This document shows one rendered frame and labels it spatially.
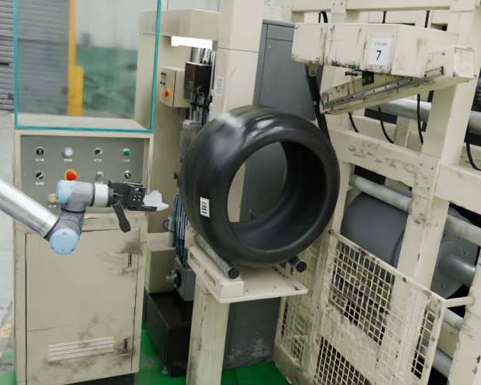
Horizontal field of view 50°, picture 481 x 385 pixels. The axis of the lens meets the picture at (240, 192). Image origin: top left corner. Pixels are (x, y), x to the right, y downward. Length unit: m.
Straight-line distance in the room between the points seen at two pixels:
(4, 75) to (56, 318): 8.87
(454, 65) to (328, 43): 0.48
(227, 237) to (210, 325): 0.70
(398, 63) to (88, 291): 1.60
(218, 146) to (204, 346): 1.05
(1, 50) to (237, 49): 9.19
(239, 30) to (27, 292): 1.39
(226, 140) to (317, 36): 0.55
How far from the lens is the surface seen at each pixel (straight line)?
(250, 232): 2.12
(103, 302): 2.47
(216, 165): 1.69
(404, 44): 1.66
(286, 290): 1.99
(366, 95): 1.92
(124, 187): 1.70
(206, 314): 2.33
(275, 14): 5.07
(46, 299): 2.41
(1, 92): 11.09
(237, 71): 2.05
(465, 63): 1.70
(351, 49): 1.80
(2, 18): 11.00
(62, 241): 1.56
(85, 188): 1.67
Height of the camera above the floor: 1.67
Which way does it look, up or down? 16 degrees down
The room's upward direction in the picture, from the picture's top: 7 degrees clockwise
